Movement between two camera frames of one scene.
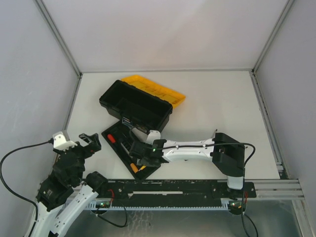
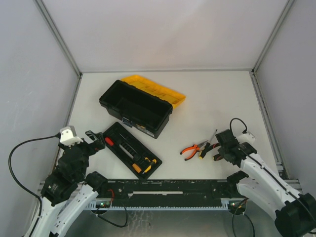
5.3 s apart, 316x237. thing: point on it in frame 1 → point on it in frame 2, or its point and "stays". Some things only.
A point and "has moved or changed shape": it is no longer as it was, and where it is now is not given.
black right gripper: (138, 151) → (224, 148)
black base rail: (176, 189) stays
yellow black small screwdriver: (142, 168) has moved or changed shape
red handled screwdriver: (119, 140) → (109, 141)
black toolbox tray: (118, 137) stays
